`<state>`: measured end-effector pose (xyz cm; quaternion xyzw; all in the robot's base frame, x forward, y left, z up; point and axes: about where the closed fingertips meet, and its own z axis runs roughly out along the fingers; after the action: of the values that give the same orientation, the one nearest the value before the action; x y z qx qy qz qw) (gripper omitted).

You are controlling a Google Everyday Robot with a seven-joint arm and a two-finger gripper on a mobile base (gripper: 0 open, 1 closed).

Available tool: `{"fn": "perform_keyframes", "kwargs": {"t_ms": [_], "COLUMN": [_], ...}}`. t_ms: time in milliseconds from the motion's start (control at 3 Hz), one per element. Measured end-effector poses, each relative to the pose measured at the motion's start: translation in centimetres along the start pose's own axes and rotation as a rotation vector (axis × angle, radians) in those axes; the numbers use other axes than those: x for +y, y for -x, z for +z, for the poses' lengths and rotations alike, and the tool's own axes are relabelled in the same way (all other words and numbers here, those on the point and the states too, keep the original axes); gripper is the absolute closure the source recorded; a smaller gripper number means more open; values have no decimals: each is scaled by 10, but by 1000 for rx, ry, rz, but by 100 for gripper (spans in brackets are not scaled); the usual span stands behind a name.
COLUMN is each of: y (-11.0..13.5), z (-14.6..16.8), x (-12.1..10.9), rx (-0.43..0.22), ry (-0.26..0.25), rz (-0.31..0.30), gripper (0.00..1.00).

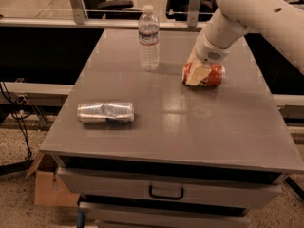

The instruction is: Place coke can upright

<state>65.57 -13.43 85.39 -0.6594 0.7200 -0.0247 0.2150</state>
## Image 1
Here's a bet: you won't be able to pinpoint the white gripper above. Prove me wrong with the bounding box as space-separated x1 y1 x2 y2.
184 31 232 86

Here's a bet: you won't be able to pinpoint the red coke can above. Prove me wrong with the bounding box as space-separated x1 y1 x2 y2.
182 64 225 86

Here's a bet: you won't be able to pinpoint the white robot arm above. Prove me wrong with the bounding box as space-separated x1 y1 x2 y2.
182 0 304 86

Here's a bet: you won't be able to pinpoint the crushed silver can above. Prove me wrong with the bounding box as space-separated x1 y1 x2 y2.
77 102 135 124

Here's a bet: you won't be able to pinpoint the clear water bottle on table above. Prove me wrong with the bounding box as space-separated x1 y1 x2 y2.
138 5 160 71

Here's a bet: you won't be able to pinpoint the metal glass railing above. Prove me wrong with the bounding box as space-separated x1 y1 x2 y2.
0 0 304 34

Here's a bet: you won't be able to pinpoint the black office chair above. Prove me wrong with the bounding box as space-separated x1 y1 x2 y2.
83 0 134 19

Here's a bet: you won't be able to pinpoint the grey top drawer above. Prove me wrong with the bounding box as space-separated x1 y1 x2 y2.
57 167 281 209

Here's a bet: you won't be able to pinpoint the grey drawer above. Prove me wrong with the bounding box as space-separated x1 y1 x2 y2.
80 202 250 228
57 167 281 209

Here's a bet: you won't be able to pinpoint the grey side shelf left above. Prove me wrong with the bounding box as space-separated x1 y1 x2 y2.
0 82 73 106

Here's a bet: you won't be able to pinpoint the grey lower drawer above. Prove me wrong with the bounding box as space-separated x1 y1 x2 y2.
80 202 250 228

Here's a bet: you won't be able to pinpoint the cardboard box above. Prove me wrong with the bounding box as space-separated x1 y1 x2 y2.
26 151 79 207

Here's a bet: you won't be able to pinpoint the black drawer handle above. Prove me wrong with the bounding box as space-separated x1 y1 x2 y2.
148 185 184 200

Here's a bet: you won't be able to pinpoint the black cables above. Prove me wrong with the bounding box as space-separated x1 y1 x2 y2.
0 81 48 163

